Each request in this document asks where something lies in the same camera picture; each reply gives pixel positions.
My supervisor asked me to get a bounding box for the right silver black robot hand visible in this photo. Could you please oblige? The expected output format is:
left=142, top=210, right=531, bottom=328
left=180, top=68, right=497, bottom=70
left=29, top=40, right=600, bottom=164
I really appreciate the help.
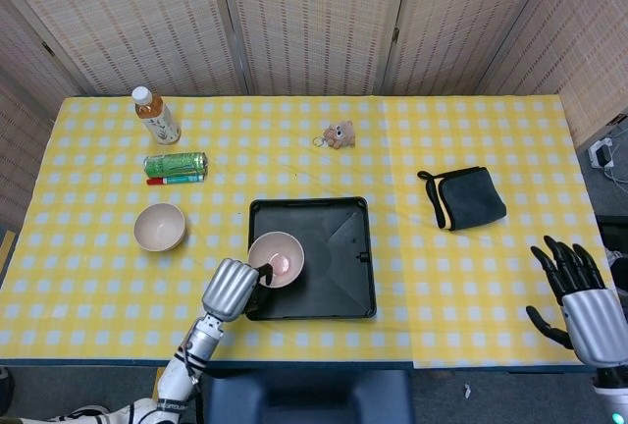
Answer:
left=525, top=235, right=628, bottom=369

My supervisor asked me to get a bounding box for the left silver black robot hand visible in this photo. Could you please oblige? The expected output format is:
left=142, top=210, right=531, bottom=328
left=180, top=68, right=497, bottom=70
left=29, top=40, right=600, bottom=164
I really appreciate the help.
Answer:
left=201, top=257, right=276, bottom=323

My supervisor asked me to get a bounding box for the beige bowl with pink bottom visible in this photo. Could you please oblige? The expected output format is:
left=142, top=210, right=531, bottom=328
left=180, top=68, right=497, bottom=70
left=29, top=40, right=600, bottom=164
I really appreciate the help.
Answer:
left=246, top=231, right=306, bottom=290

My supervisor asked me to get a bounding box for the plain beige bowl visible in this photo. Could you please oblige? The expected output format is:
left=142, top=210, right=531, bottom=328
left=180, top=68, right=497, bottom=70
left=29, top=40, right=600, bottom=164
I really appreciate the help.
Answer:
left=133, top=202, right=187, bottom=252

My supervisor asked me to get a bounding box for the black square plastic tray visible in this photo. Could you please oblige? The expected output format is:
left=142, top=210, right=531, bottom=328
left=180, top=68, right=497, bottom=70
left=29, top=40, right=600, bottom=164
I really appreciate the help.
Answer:
left=243, top=196, right=378, bottom=322

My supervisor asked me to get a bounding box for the black bulky object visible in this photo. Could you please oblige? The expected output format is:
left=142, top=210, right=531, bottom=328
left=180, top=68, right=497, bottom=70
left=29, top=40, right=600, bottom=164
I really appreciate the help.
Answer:
left=595, top=215, right=628, bottom=292

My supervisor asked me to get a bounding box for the marker pen with red cap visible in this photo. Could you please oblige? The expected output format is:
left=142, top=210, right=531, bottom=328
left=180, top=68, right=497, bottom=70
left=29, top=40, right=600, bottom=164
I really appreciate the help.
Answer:
left=145, top=174, right=205, bottom=187

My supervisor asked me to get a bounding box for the dark blue robot torso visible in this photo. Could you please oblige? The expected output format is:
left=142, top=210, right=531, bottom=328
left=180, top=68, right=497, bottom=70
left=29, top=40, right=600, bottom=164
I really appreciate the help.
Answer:
left=198, top=369, right=416, bottom=424

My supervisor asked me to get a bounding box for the green energy drink can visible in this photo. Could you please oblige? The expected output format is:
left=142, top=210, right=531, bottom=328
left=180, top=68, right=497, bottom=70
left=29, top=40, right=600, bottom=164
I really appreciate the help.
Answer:
left=142, top=151, right=209, bottom=181

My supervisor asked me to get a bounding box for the yellow white checked tablecloth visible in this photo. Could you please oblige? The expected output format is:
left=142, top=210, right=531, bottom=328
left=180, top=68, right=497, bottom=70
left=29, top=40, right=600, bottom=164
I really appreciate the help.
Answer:
left=0, top=95, right=620, bottom=370

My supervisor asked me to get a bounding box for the white power strip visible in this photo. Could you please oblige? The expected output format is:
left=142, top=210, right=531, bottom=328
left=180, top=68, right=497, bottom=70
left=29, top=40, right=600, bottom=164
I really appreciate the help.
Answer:
left=587, top=136, right=617, bottom=170

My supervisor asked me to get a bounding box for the folded grey cloth, yellow trim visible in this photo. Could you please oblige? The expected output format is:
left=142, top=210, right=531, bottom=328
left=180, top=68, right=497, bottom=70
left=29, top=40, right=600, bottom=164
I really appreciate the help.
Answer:
left=417, top=165, right=508, bottom=233

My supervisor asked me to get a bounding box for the tea bottle with white cap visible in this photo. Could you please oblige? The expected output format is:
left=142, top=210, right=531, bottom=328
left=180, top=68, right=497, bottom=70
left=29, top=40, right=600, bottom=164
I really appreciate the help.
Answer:
left=131, top=85, right=182, bottom=146

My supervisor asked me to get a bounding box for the woven folding screen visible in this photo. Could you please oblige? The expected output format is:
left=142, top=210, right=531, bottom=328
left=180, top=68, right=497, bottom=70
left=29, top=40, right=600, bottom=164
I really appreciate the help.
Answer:
left=0, top=0, right=628, bottom=232

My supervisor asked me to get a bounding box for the brown plush bear keychain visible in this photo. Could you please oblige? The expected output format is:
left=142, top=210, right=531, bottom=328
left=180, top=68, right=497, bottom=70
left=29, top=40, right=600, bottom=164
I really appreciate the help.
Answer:
left=313, top=120, right=356, bottom=151

